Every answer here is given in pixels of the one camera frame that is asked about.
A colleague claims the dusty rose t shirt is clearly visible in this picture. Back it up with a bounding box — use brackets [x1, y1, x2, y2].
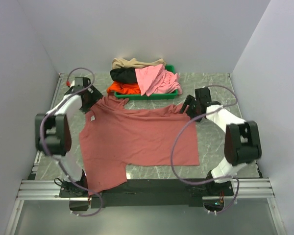
[79, 95, 199, 192]

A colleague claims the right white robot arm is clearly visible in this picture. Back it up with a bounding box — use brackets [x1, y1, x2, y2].
[180, 86, 262, 195]

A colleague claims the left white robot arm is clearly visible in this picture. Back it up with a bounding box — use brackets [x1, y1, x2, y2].
[35, 77, 103, 197]

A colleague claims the green plastic tray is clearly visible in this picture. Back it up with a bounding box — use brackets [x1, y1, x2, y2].
[114, 64, 179, 102]

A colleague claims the orange t shirt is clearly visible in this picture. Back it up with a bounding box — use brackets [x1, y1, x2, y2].
[106, 81, 141, 94]

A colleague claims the beige t shirt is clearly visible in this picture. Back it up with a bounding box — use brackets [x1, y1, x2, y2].
[112, 58, 167, 69]

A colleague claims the black t shirt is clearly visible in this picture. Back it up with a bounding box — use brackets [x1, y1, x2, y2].
[110, 68, 137, 84]

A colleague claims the light pink t shirt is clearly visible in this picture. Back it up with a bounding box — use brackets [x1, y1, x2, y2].
[135, 65, 182, 96]

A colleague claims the black base crossbar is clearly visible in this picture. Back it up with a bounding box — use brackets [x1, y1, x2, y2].
[60, 178, 235, 209]

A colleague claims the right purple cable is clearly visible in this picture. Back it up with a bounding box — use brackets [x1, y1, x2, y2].
[170, 85, 241, 215]

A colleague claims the purple cable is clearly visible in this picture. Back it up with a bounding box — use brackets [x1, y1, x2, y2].
[170, 85, 241, 215]
[39, 68, 104, 218]

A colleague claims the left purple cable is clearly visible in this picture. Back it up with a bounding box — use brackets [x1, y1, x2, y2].
[39, 68, 104, 218]

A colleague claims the aluminium frame rail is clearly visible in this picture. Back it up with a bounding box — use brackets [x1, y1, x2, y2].
[16, 73, 64, 201]

